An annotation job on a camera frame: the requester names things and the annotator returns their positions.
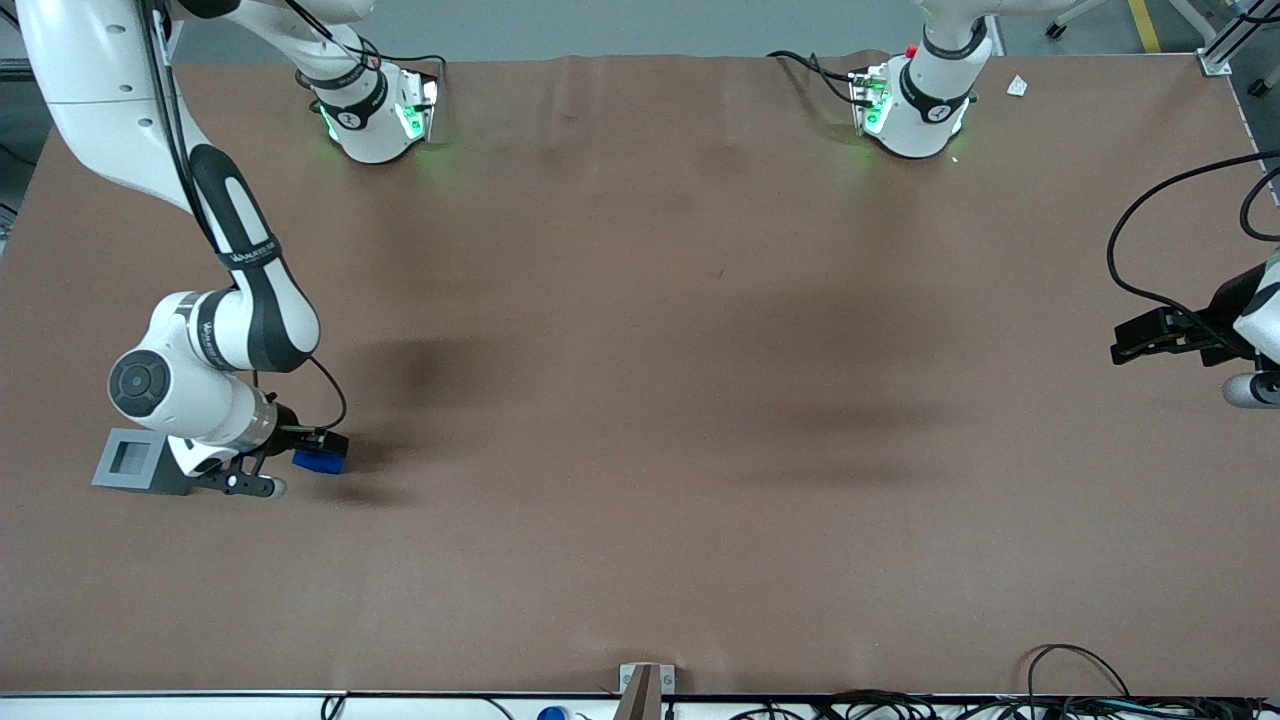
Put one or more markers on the blue plastic block part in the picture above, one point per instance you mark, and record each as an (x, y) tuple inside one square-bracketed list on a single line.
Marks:
[(315, 464)]

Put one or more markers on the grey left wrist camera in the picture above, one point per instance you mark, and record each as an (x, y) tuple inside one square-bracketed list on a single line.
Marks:
[(1250, 391)]

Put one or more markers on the aluminium frame post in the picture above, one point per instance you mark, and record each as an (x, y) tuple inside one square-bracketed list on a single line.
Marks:
[(1216, 64)]

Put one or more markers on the blue round cap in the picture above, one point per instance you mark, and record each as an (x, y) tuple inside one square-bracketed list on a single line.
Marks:
[(551, 714)]

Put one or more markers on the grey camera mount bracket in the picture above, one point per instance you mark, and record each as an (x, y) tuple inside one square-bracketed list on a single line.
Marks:
[(646, 690)]

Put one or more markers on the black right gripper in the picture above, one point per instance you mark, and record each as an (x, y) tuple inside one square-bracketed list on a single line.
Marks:
[(285, 418)]

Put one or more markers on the white paper scrap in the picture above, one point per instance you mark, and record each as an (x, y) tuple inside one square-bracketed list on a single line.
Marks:
[(1017, 86)]

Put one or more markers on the white chair leg with caster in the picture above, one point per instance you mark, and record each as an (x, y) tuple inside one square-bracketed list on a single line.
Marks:
[(1075, 14)]

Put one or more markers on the brown paper table cover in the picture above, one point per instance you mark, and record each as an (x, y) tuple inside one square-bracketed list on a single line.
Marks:
[(640, 420)]

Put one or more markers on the gray square hollow base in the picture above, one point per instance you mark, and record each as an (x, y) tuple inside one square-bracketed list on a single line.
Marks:
[(130, 458)]

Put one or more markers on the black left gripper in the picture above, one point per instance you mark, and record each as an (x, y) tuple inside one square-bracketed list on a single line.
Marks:
[(1226, 303)]

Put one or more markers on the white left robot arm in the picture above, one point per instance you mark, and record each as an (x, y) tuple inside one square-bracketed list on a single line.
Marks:
[(925, 120)]

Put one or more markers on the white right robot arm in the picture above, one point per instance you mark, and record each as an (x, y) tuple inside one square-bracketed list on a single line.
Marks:
[(100, 100)]

